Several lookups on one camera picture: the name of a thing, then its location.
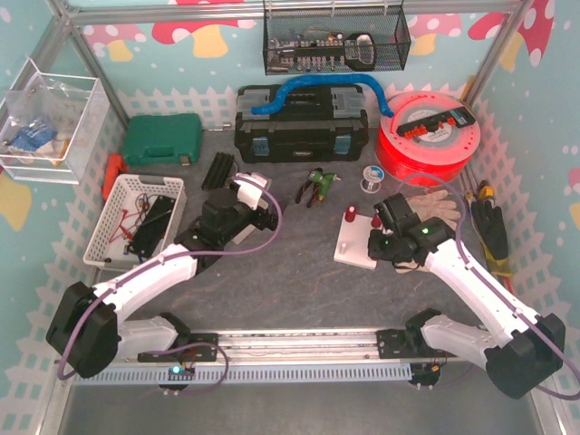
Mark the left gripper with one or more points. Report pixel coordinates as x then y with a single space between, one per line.
265 217

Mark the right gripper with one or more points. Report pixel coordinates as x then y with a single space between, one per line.
390 213

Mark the red large spring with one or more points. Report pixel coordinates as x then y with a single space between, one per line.
350 214

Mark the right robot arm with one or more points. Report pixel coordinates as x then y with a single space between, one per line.
517 347

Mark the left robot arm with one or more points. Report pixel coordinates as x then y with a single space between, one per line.
92 325

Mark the white spring tray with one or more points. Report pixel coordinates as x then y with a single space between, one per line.
245 233

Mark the black aluminium extrusion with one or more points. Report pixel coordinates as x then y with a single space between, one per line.
218 171

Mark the brown tape roll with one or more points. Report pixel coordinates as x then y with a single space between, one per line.
233 170

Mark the white peg board fixture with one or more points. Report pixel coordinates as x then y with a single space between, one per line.
352 243

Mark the black circuit board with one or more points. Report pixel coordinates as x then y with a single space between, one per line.
153 228

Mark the white perforated basket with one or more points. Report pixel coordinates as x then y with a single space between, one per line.
124 210

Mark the black rubber glove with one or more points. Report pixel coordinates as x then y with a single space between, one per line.
489 224

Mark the yellow black screwdriver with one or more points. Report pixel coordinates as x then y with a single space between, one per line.
484 191

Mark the green plastic case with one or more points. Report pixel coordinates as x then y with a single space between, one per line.
158 139

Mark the red filament spool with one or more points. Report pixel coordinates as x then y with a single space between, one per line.
429 138

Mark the black toolbox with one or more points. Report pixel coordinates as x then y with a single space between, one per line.
321 123

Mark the clear acrylic box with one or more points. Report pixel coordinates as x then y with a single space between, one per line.
77 105

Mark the blue white glove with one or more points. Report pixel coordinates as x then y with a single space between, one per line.
36 138

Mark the solder wire spool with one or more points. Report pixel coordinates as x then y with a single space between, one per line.
372 178

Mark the orange handled tool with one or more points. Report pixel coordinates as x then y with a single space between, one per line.
114 167

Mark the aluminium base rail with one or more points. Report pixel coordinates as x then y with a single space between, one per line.
299 346

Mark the white slotted cable duct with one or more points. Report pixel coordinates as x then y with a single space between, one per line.
246 374

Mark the black wire mesh basket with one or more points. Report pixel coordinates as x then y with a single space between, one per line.
335 40

